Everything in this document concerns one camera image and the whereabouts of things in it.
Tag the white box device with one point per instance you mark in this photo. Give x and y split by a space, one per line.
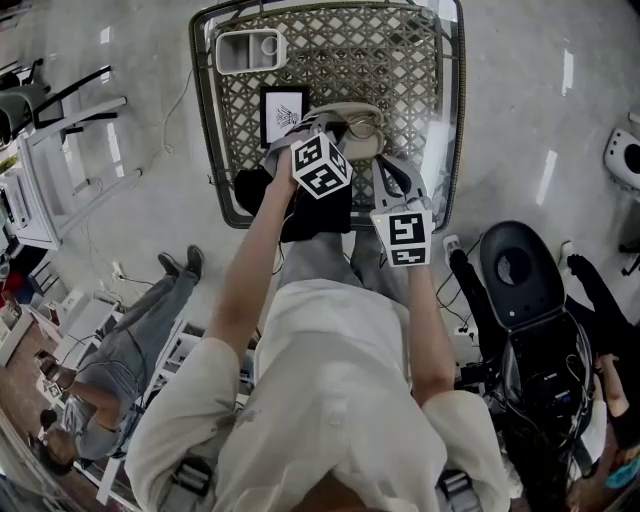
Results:
15 200

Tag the black shell chair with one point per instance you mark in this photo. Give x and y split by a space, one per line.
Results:
525 290

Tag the white metal table frame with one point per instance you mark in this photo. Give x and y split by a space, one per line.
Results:
60 170

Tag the person's left forearm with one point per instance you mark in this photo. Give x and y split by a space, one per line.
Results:
250 260

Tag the white round-holed stool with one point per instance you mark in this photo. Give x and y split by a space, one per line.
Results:
623 158

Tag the white power strip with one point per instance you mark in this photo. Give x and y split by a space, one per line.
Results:
118 273

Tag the person's cream shirt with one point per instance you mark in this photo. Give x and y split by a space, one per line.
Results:
310 400

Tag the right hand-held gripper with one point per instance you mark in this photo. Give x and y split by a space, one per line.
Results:
404 235

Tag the beige glasses case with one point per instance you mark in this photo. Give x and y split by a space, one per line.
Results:
364 145

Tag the grey-green chair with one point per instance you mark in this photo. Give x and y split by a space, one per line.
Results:
30 100

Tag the thin metal-rimmed glasses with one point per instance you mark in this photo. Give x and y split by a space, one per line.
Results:
361 128

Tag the white shelf rack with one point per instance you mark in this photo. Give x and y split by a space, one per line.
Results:
85 320

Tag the black framed picture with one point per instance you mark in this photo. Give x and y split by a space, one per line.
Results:
283 116

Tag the person's grey trousers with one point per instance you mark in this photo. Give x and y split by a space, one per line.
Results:
320 260

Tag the black cloth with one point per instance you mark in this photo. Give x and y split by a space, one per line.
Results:
320 215

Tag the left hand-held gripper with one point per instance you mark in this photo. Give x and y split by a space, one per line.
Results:
320 167

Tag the person's right forearm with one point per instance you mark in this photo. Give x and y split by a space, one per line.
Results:
429 330

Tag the white divided plastic tray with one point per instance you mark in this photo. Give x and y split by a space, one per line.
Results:
250 51

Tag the wicker lattice glass-top table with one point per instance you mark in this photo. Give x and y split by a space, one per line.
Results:
380 65

